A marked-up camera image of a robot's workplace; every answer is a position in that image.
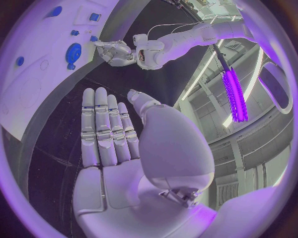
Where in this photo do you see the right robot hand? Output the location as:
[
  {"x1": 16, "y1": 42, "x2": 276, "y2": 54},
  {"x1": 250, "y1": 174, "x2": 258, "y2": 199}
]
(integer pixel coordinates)
[{"x1": 72, "y1": 87, "x2": 219, "y2": 238}]

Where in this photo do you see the white cable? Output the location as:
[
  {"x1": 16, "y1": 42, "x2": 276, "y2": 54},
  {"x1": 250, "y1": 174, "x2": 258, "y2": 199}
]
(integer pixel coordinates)
[
  {"x1": 171, "y1": 22, "x2": 203, "y2": 34},
  {"x1": 147, "y1": 22, "x2": 201, "y2": 36}
]

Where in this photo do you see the white task board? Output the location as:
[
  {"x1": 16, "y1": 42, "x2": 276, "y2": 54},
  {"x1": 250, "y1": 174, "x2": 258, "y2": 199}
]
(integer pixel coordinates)
[{"x1": 0, "y1": 0, "x2": 119, "y2": 142}]

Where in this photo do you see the glowing light bar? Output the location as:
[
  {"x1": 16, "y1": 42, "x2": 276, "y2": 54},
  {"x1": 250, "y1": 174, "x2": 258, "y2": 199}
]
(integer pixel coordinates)
[{"x1": 220, "y1": 66, "x2": 250, "y2": 123}]

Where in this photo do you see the blue cylinder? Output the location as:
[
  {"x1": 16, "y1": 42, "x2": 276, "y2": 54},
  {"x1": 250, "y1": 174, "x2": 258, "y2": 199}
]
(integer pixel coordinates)
[{"x1": 43, "y1": 5, "x2": 64, "y2": 19}]

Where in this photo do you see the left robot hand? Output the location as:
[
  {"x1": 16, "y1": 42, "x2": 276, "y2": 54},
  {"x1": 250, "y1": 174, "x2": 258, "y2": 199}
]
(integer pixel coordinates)
[{"x1": 93, "y1": 40, "x2": 138, "y2": 67}]

